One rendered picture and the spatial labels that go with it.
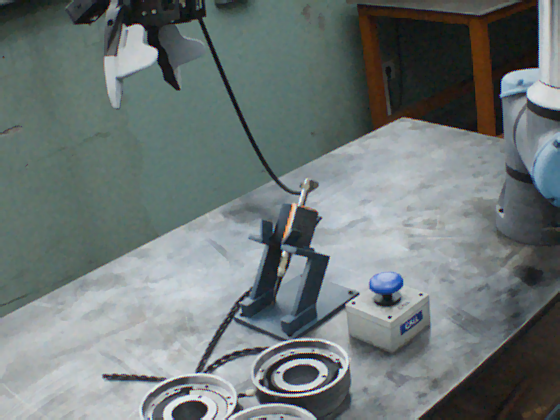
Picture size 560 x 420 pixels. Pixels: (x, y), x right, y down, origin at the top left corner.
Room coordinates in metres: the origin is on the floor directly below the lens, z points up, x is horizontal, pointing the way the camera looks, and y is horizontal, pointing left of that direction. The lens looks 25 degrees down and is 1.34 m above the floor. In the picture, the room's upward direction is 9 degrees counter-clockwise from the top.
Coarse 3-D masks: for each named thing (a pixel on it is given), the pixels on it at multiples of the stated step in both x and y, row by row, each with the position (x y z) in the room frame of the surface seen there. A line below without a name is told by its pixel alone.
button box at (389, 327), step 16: (352, 304) 0.79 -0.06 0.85; (368, 304) 0.78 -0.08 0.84; (384, 304) 0.77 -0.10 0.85; (400, 304) 0.77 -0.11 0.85; (416, 304) 0.77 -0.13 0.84; (352, 320) 0.79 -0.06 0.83; (368, 320) 0.76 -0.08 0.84; (384, 320) 0.75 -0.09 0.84; (400, 320) 0.75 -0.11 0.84; (416, 320) 0.76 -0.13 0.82; (352, 336) 0.79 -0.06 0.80; (368, 336) 0.77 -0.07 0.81; (384, 336) 0.75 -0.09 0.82; (400, 336) 0.75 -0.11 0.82
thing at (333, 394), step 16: (272, 352) 0.73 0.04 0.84; (288, 352) 0.74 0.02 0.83; (320, 352) 0.73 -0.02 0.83; (336, 352) 0.72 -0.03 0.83; (256, 368) 0.71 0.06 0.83; (288, 368) 0.71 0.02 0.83; (304, 368) 0.71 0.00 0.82; (320, 368) 0.70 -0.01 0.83; (256, 384) 0.67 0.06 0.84; (288, 384) 0.70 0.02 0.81; (336, 384) 0.65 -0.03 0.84; (272, 400) 0.65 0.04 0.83; (288, 400) 0.64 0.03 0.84; (304, 400) 0.64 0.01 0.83; (320, 400) 0.64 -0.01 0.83; (336, 400) 0.65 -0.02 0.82; (320, 416) 0.65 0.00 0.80
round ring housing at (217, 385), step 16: (160, 384) 0.69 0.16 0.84; (176, 384) 0.70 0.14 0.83; (192, 384) 0.70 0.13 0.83; (208, 384) 0.70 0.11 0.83; (224, 384) 0.68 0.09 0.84; (144, 400) 0.67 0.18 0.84; (160, 400) 0.68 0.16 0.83; (176, 400) 0.67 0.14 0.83; (192, 400) 0.67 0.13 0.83; (208, 400) 0.67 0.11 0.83; (144, 416) 0.65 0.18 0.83; (176, 416) 0.66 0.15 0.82; (192, 416) 0.67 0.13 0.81; (208, 416) 0.64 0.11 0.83; (224, 416) 0.62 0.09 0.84
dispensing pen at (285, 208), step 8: (304, 184) 0.90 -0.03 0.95; (312, 184) 0.90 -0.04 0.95; (304, 192) 0.90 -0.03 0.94; (304, 200) 0.89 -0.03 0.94; (280, 208) 0.89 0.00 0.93; (288, 208) 0.88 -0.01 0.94; (280, 216) 0.88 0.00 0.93; (288, 216) 0.87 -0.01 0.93; (280, 224) 0.88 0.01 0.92; (280, 232) 0.87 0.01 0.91; (280, 240) 0.86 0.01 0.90; (288, 256) 0.87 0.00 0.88; (280, 264) 0.86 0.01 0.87; (288, 264) 0.86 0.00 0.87; (280, 272) 0.86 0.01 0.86; (280, 280) 0.86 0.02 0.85; (272, 304) 0.85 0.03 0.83
